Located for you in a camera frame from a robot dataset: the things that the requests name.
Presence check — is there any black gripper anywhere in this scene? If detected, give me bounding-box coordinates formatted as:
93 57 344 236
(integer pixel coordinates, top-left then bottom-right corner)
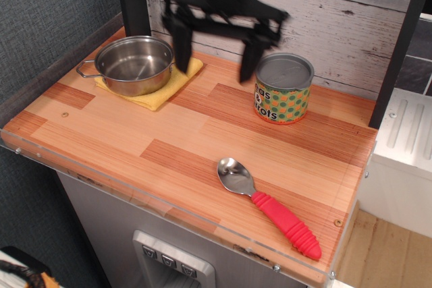
162 0 288 83

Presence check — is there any red handled metal spoon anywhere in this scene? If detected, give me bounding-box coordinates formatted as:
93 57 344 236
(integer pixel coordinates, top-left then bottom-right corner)
217 157 322 260

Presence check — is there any peas and carrots can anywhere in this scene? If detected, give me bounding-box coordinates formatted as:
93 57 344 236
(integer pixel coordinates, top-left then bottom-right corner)
254 53 315 125

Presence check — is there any stainless steel pot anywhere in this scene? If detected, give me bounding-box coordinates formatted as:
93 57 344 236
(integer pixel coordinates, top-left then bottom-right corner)
91 36 174 96

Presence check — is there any yellow folded cloth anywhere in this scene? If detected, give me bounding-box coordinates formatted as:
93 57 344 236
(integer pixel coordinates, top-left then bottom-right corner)
95 57 204 111

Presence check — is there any grey toy fridge cabinet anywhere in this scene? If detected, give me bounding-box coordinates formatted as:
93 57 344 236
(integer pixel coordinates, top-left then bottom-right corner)
58 173 304 287

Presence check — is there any white toy sink unit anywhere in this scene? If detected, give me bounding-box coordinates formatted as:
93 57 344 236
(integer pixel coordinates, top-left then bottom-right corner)
356 13 432 239

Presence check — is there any silver ice dispenser panel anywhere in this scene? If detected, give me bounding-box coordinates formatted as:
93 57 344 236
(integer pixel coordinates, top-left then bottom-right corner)
132 230 216 287

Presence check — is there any clear acrylic edge guard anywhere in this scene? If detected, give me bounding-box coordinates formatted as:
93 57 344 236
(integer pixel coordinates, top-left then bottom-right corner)
1 130 335 287

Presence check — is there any orange cloth at corner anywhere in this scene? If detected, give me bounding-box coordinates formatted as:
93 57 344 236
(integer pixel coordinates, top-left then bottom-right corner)
36 272 61 288

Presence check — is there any black right vertical post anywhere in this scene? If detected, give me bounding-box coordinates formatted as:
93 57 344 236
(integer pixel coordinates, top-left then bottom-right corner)
369 0 426 129

